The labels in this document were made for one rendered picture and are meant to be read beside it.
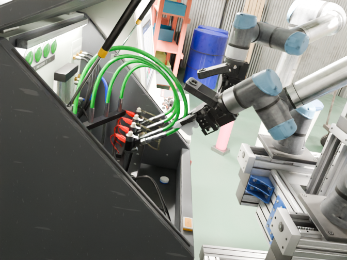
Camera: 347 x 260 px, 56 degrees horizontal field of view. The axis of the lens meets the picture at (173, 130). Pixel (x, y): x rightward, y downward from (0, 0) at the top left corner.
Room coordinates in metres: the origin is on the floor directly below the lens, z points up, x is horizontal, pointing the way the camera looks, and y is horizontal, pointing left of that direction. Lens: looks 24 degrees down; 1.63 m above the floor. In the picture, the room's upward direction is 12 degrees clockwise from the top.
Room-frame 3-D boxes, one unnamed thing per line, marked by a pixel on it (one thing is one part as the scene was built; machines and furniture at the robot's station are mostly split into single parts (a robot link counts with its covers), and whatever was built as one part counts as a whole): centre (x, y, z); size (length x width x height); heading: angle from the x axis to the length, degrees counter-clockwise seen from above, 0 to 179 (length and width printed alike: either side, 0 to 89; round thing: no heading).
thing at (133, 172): (1.16, 0.15, 0.91); 0.34 x 0.10 x 0.15; 3
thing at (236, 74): (1.18, -0.17, 1.37); 0.09 x 0.08 x 0.12; 94
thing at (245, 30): (1.18, -0.16, 1.53); 0.09 x 0.08 x 0.11; 140
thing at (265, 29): (1.25, -0.24, 1.53); 0.11 x 0.11 x 0.08; 50
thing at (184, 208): (1.06, -0.09, 0.87); 0.62 x 0.04 x 0.16; 3
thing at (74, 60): (1.27, 0.42, 1.20); 0.13 x 0.03 x 0.31; 3
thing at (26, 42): (1.03, 0.41, 1.43); 0.54 x 0.03 x 0.02; 3
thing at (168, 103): (1.79, 0.04, 1.01); 0.23 x 0.11 x 0.06; 3
